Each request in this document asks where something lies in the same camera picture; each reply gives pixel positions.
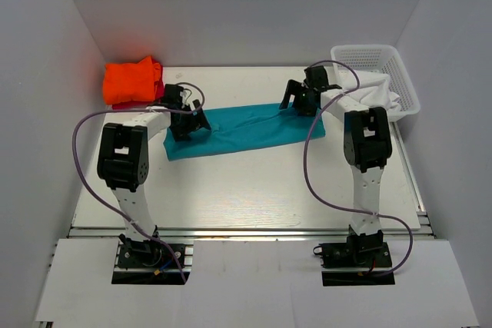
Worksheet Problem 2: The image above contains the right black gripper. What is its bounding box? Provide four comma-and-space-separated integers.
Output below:
281, 79, 318, 117

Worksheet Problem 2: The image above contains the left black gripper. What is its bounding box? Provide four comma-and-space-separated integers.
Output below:
171, 99, 211, 141

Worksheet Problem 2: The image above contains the teal t-shirt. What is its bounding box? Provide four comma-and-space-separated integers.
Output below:
163, 104, 325, 161

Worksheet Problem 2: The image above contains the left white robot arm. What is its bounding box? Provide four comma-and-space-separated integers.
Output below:
97, 82, 211, 266

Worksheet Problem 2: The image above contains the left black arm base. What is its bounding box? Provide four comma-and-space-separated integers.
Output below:
111, 234, 190, 286

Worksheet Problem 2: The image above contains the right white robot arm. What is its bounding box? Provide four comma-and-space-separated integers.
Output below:
279, 65, 393, 266

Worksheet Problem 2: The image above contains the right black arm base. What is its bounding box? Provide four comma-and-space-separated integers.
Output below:
313, 231, 395, 287

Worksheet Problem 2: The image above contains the red folded t-shirt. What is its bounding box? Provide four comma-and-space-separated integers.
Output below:
111, 61, 166, 111

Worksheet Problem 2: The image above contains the white crumpled t-shirt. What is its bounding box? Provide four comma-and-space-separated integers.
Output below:
335, 68, 401, 121

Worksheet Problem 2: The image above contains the orange folded t-shirt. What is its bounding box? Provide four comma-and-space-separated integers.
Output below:
101, 55, 161, 105

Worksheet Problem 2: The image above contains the white plastic basket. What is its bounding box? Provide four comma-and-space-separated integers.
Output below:
331, 44, 421, 122

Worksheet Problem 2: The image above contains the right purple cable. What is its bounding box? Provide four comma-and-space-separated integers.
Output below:
302, 59, 415, 277

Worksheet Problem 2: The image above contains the purple cable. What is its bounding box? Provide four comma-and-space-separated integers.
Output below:
302, 59, 415, 277
71, 81, 207, 283

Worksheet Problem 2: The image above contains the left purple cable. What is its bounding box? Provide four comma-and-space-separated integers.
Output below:
71, 81, 207, 283

